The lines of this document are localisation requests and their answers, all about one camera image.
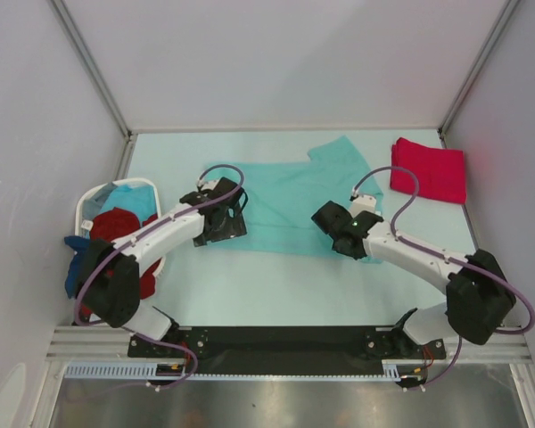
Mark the dark blue t-shirt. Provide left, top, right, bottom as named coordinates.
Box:
left=63, top=235, right=90, bottom=299

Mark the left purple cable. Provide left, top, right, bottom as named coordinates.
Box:
left=73, top=164, right=246, bottom=329

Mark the dark red t-shirt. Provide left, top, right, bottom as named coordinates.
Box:
left=80, top=208, right=161, bottom=300

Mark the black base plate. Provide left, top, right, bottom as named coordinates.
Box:
left=128, top=325, right=447, bottom=376

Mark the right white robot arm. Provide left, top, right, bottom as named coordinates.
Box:
left=311, top=201, right=516, bottom=358

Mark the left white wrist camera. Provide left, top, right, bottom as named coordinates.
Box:
left=197, top=179, right=219, bottom=192

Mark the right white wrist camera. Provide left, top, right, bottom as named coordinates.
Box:
left=348, top=194, right=377, bottom=218

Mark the white laundry basket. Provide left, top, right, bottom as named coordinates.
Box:
left=73, top=177, right=166, bottom=277

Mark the purple cable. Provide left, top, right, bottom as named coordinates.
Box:
left=73, top=164, right=246, bottom=329
left=350, top=166, right=535, bottom=333

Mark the aluminium frame rail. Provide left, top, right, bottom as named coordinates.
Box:
left=45, top=325, right=135, bottom=362

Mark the folded red t-shirt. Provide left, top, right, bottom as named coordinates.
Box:
left=391, top=137, right=467, bottom=205

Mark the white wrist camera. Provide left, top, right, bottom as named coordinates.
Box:
left=197, top=179, right=219, bottom=192
left=348, top=194, right=377, bottom=218

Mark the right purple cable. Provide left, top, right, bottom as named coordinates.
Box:
left=350, top=166, right=535, bottom=333

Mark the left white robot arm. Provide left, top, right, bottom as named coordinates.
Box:
left=76, top=177, right=248, bottom=357

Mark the teal t-shirt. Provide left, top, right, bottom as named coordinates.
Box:
left=203, top=136, right=371, bottom=258

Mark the light blue t-shirt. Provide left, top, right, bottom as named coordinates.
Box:
left=99, top=185, right=157, bottom=223

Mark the light blue cable duct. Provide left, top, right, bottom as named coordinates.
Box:
left=65, top=362, right=185, bottom=381

